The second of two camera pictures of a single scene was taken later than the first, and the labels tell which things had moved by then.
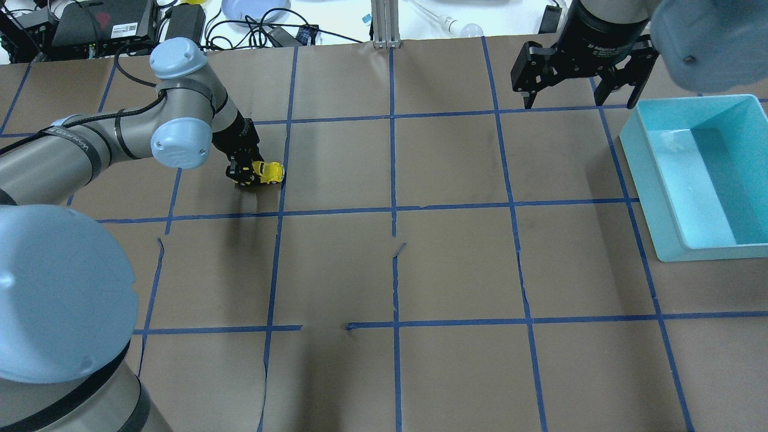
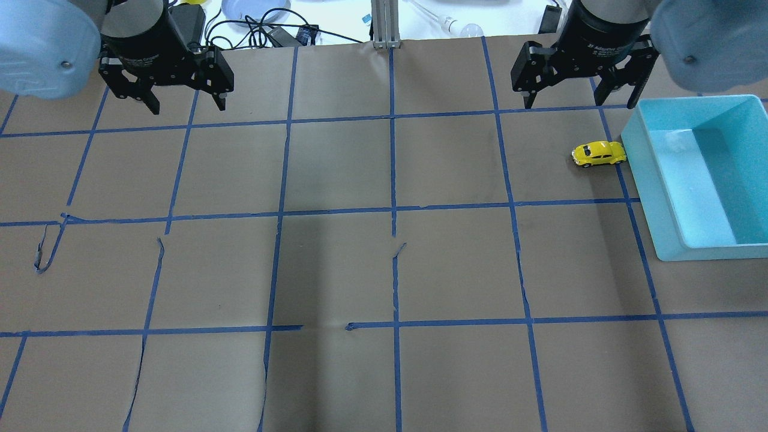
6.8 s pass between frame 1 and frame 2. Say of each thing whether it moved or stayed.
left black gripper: moved
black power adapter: stayed
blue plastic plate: stayed
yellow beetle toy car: moved
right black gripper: stayed
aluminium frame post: stayed
